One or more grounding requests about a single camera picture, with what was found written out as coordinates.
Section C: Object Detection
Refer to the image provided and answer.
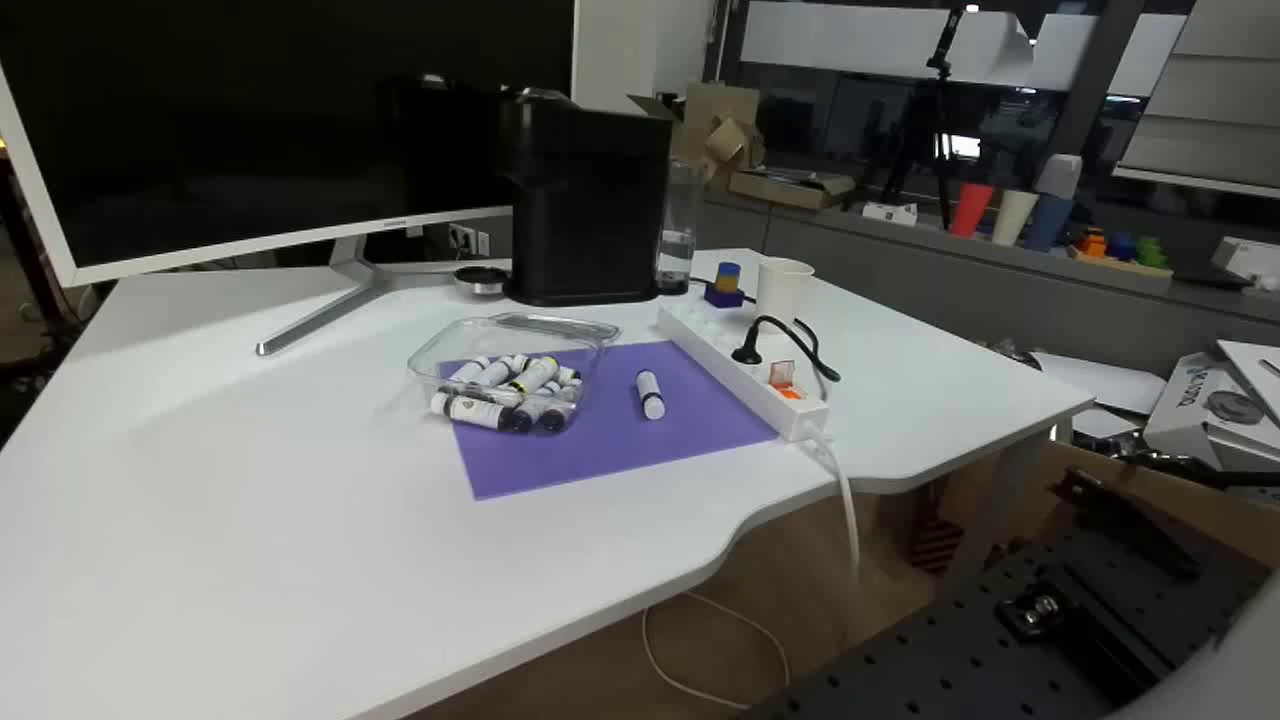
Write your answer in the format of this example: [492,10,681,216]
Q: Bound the clear container lid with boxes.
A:
[402,312,626,385]

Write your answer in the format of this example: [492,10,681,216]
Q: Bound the clear plastic container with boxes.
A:
[418,345,590,438]

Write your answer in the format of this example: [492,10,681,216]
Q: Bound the white marker with dark cap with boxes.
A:
[631,368,670,429]
[429,387,528,438]
[443,351,520,396]
[525,396,578,438]
[504,354,563,404]

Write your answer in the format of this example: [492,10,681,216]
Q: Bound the white power strip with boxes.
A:
[653,298,831,442]

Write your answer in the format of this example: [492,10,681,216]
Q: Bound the purple mat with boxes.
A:
[434,334,784,502]

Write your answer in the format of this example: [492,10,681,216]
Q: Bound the blue yellow stacking toy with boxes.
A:
[702,256,746,312]

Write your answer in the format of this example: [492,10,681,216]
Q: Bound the clear glass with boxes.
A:
[657,158,707,298]

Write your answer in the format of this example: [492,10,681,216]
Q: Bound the white paper cup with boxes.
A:
[756,252,818,318]

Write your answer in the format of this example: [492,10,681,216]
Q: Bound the black box appliance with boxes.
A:
[498,88,676,309]

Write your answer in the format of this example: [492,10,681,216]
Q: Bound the cardboard box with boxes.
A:
[631,78,766,179]

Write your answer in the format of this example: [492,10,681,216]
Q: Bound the red cup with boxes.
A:
[948,179,998,245]

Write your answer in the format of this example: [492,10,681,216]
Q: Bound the black tripod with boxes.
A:
[875,0,991,230]

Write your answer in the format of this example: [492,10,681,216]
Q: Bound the cream cup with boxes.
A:
[986,185,1040,252]

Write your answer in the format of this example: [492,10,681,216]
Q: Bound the blue cup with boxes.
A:
[1021,191,1080,256]

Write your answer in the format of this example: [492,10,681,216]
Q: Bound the black perforated breadboard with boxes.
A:
[743,530,1270,720]

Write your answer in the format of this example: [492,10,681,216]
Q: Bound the white curved monitor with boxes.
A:
[0,0,585,361]

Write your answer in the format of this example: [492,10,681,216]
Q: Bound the white paper sheets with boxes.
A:
[1032,346,1171,442]

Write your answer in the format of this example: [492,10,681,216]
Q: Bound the grey cup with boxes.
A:
[1036,153,1086,205]

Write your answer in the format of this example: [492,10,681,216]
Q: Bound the white printed carton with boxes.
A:
[1143,334,1280,475]

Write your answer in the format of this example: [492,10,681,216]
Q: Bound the black plug with cable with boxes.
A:
[726,312,846,387]

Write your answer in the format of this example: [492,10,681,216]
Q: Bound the white power cable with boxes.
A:
[637,429,873,715]

